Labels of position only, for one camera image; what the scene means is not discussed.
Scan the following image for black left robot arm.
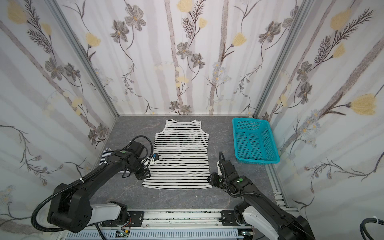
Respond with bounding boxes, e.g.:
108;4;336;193
31;137;159;233

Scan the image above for black cable bundle at corner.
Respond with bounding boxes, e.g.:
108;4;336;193
359;217;384;240

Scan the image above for teal plastic basket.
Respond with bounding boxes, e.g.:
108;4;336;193
232;118;280;165

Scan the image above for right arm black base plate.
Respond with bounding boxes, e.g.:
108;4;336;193
220;210;240;227

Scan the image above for blue white striped tank top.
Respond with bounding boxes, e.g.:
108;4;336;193
99;148;114;165

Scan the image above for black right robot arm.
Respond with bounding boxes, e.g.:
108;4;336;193
208;151;315;240

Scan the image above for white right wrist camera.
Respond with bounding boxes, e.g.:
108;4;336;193
217;162;223;177

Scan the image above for white slotted cable duct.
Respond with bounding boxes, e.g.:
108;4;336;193
64;229;244;240

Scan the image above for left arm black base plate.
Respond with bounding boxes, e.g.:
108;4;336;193
127;211;145;228

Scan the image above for black corrugated cable hose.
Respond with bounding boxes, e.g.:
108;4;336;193
30;176;85;233

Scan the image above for aluminium mounting rail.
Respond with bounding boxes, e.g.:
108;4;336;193
133;210;252;229

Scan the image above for black white striped tank top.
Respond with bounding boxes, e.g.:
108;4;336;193
142;120;212;190

